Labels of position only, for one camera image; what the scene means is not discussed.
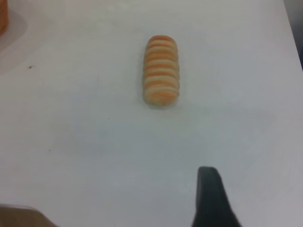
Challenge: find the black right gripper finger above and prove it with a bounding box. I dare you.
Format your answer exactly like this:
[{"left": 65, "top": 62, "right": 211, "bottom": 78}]
[{"left": 191, "top": 166, "right": 243, "bottom": 227}]

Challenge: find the striped orange cream bread roll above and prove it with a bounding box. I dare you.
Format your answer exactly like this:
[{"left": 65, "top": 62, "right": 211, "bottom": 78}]
[{"left": 142, "top": 35, "right": 181, "bottom": 106}]

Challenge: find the orange woven wicker basket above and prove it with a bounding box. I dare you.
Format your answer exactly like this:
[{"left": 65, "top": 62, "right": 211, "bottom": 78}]
[{"left": 0, "top": 0, "right": 10, "bottom": 36}]

